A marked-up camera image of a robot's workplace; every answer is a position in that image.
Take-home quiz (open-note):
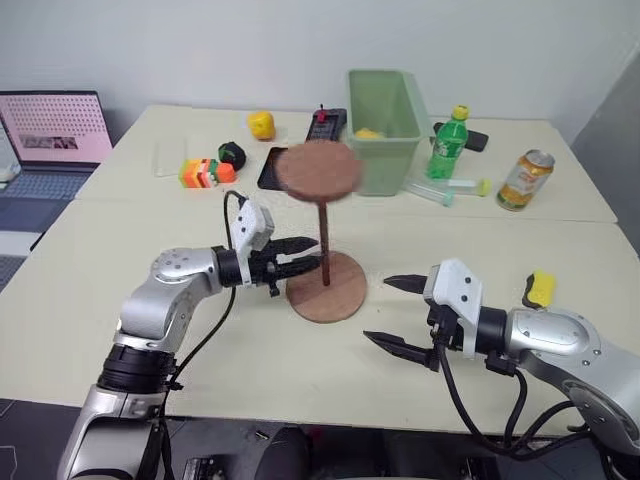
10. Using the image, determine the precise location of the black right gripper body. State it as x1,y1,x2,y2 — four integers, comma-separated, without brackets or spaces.
426,301,467,372

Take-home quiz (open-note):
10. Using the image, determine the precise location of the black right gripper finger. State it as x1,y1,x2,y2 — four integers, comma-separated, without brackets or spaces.
383,273,431,297
362,329,442,373

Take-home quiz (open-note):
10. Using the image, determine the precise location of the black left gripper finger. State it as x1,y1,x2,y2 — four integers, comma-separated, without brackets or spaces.
277,255,324,283
271,236,320,258

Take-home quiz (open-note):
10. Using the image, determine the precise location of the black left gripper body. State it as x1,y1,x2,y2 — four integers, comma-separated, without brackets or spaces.
247,240,289,299

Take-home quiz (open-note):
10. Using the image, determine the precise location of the wooden pole with round disc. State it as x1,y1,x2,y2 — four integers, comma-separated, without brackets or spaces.
273,140,364,288

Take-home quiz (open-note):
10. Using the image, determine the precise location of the round wooden base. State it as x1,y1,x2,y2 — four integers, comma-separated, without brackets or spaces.
285,250,369,325

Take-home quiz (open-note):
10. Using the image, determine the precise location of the black tablet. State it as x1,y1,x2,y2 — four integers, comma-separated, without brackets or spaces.
256,145,292,192

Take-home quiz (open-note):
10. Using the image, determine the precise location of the clear tube with green cap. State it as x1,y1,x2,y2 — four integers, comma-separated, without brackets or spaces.
403,176,457,208

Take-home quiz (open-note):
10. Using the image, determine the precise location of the yellow and black sponge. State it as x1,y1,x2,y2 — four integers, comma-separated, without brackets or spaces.
520,269,558,309

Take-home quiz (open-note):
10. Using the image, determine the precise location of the black and green toy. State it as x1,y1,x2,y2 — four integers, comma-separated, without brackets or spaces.
216,140,248,172

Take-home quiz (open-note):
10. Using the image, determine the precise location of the clear tube with yellow cap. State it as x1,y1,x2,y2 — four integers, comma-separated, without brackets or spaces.
446,178,494,198

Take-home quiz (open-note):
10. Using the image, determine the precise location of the orange green striped block toy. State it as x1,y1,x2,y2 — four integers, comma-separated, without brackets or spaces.
178,156,222,191

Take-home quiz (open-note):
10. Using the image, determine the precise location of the black calculator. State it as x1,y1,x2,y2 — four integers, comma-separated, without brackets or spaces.
305,107,349,144

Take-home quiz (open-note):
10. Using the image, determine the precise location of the light green plastic bin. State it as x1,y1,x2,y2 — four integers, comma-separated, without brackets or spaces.
347,68,434,198

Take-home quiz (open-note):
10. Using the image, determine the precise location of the yellow toy bell pepper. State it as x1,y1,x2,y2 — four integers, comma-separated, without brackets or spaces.
246,111,278,141

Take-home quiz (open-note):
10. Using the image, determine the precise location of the green soda bottle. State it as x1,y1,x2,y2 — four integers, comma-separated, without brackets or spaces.
425,104,472,181

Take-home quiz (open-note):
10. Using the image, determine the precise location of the clear plastic sheet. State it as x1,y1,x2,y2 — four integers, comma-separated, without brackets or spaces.
151,136,189,179

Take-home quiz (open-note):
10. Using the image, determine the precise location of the orange drink can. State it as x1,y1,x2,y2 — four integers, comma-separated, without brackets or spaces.
495,148,557,212

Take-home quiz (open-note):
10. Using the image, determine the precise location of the black smartphone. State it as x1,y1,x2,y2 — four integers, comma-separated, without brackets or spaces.
432,121,490,153

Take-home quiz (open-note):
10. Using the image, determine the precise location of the dark rounded shape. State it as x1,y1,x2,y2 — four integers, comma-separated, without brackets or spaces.
254,424,314,480

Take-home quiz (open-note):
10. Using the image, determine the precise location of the open laptop with pink screen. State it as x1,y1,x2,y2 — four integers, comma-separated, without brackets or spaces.
0,90,116,254

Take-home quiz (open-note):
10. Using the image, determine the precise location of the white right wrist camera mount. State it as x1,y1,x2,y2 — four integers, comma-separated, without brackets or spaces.
423,258,484,360

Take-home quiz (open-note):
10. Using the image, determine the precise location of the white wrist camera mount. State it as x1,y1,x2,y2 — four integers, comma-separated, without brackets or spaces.
423,258,484,360
230,199,277,287

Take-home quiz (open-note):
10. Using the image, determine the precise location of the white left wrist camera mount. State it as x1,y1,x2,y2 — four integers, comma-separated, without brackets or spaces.
230,199,277,287

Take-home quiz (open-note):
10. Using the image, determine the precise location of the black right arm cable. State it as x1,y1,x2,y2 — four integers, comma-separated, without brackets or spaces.
434,319,601,459

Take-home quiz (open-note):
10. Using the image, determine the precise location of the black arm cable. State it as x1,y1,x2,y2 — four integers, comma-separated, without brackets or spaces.
434,319,601,459
159,190,249,480

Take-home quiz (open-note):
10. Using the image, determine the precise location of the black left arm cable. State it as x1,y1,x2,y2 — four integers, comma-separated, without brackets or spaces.
159,190,249,480

